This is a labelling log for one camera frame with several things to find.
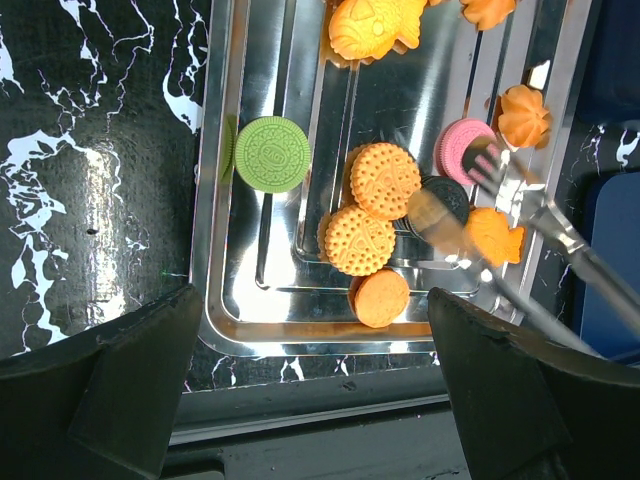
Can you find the pink round cookie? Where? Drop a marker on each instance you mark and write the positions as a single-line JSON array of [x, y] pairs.
[[452, 143]]

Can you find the blue tin lid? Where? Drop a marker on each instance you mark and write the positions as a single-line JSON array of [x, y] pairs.
[[611, 226]]

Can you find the steel baking tray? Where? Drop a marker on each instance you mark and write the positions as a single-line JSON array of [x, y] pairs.
[[331, 197]]

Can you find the orange star cookie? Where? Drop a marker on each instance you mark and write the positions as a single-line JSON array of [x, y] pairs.
[[361, 29]]

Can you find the orange round cookie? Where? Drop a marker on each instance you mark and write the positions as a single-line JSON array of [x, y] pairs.
[[357, 243], [379, 299], [382, 178]]

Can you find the green round cookie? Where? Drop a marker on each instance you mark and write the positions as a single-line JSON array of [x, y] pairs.
[[272, 154]]

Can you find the black sandwich cookie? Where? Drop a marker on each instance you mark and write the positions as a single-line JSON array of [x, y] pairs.
[[427, 205]]

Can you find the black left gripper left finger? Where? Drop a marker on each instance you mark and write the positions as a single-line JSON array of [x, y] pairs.
[[102, 403]]

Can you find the orange fish cookie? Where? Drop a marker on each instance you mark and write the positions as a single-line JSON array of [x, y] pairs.
[[491, 234]]

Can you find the orange swirl cookie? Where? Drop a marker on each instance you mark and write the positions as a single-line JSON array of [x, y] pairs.
[[524, 121], [486, 14]]

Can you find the blue cookie tin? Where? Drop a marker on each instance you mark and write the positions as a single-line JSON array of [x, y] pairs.
[[610, 88]]

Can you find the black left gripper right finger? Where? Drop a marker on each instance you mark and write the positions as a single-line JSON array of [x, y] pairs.
[[526, 407]]

